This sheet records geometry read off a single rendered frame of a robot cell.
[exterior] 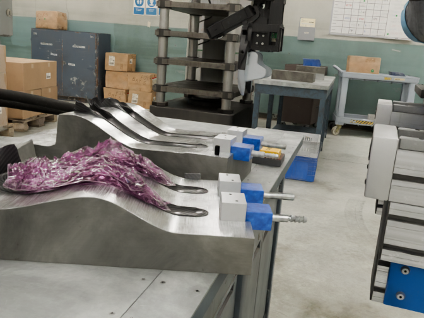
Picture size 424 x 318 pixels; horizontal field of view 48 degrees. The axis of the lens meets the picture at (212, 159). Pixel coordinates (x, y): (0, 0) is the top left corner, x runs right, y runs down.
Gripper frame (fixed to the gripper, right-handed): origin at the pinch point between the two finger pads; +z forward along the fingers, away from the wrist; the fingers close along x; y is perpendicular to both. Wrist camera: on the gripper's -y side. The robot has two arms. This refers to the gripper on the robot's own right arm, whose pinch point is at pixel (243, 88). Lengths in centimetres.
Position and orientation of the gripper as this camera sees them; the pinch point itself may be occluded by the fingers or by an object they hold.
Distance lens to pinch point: 106.6
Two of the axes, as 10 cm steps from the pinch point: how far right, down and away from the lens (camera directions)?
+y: 9.6, 1.4, -2.6
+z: -0.8, 9.7, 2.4
